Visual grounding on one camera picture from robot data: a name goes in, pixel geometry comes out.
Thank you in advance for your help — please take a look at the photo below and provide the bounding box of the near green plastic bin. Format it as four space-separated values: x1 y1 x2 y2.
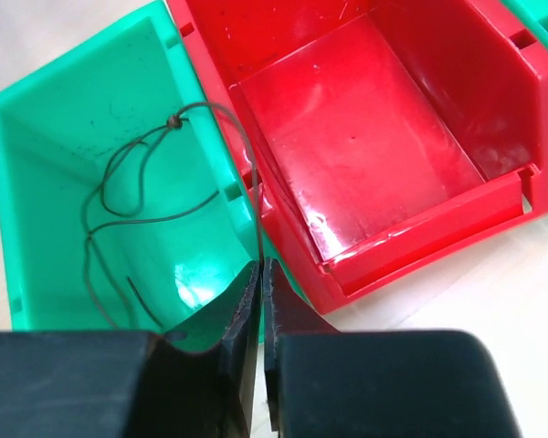
0 1 257 332

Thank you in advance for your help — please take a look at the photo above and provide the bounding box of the red plastic bin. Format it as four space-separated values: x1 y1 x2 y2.
169 1 548 313

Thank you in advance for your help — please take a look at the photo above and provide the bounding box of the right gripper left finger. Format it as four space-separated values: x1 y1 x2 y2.
0 262 260 437

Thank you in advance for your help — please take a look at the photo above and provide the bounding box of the green plastic bin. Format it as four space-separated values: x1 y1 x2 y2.
503 0 548 48
0 1 257 332

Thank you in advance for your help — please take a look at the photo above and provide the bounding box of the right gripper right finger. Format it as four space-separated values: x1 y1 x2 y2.
262 258 521 437

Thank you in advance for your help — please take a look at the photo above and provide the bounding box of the thin dark brown cable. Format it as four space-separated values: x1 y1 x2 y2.
79 102 266 337

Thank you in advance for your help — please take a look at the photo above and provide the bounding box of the far green plastic bin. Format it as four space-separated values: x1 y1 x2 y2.
503 0 548 48

